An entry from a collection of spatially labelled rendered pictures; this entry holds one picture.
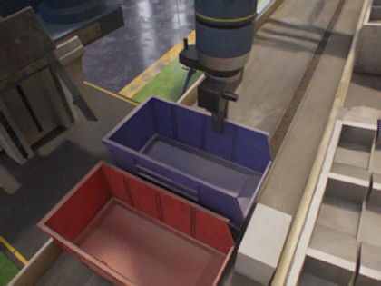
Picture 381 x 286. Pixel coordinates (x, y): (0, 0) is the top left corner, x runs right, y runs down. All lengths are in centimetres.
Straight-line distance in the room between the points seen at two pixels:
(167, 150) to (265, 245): 37
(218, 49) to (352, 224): 40
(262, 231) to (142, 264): 27
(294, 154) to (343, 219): 34
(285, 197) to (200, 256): 27
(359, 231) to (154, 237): 43
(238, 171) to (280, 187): 13
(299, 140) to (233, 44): 51
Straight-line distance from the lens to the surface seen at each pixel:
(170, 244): 71
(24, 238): 135
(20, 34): 36
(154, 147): 82
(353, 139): 76
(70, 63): 39
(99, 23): 118
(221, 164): 77
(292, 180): 84
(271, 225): 63
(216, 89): 56
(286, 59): 135
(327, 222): 61
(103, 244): 74
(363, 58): 134
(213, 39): 52
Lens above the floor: 139
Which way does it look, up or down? 45 degrees down
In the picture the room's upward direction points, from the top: 2 degrees counter-clockwise
